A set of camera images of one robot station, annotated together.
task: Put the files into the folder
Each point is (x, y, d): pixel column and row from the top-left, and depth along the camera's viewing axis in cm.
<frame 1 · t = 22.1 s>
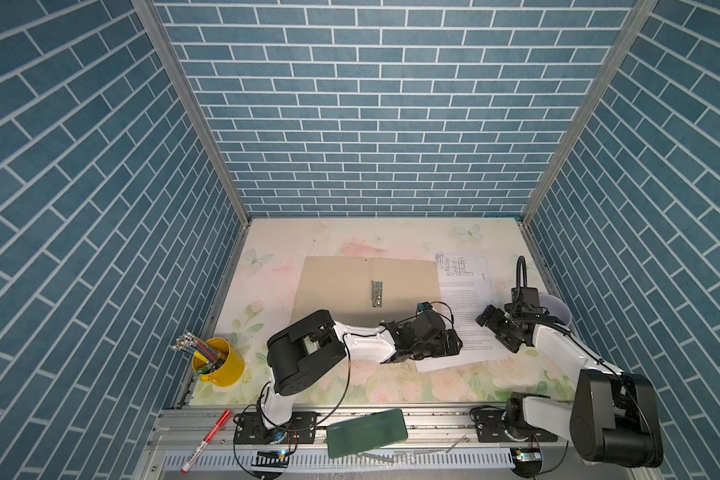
left hand: (453, 351, 83), fingers open
right hand: (485, 322, 90), fingers open
beige paper folder: (365, 291, 101), on the table
metal folder clip: (377, 289, 101), on the table
front printed text sheet: (479, 343, 91), on the table
technical drawing sheet: (463, 273, 107), on the table
yellow pencil cup: (233, 369, 82), point 3 cm above the table
coloured pencils bundle: (201, 350, 74), point 14 cm above the table

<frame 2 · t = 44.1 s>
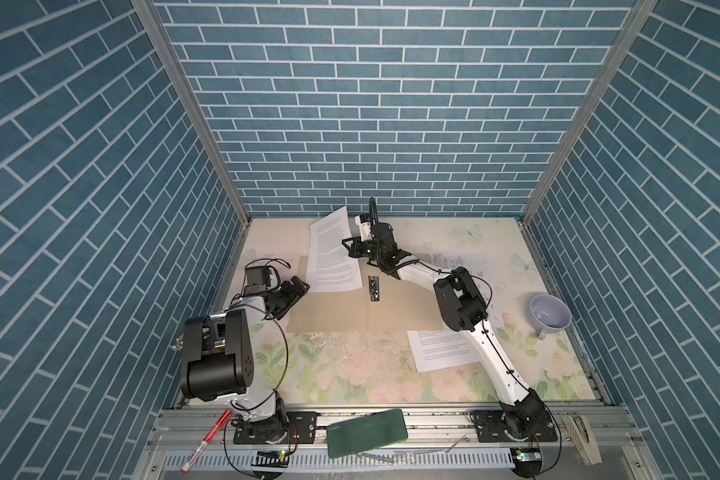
left hand: (301, 291, 95), fingers open
right hand: (339, 239, 102), fingers closed
front printed text sheet: (330, 267, 106), point 2 cm above the table
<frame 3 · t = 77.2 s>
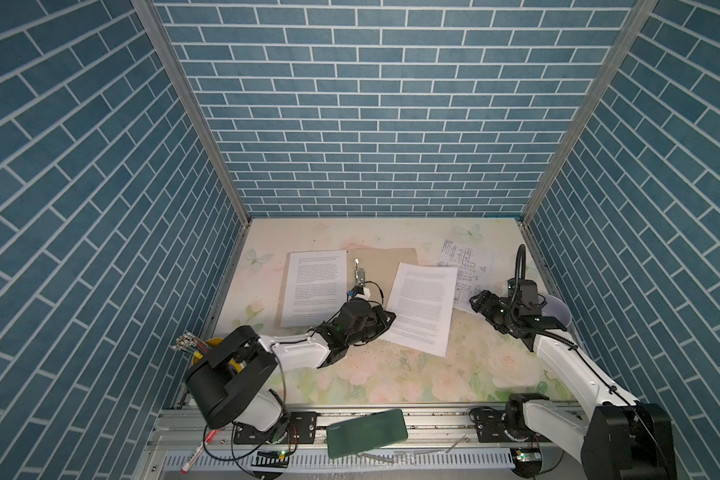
left hand: (400, 317, 83), fingers closed
right hand: (476, 301, 87), fingers open
metal folder clip: (359, 275, 104), point 2 cm above the table
printed text sheet: (422, 298, 96), point 4 cm above the table
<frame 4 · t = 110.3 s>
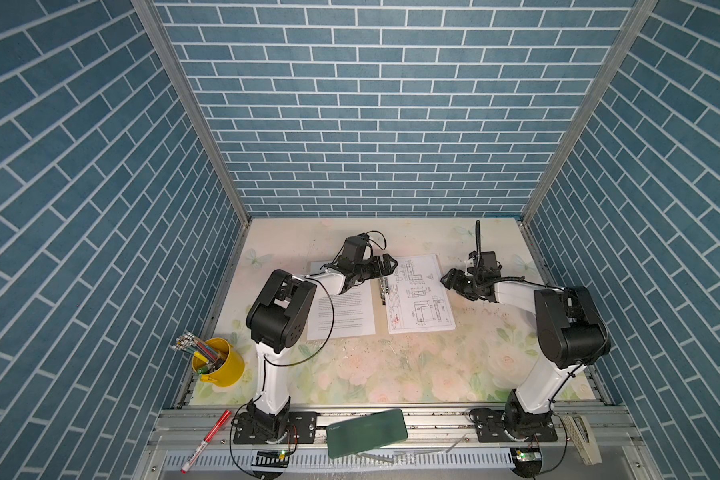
left hand: (388, 265, 98), fingers open
right hand: (448, 279, 100), fingers open
metal folder clip: (384, 288, 101), point 2 cm above the table
front printed text sheet: (349, 313, 96), on the table
technical drawing sheet: (418, 301, 99), on the table
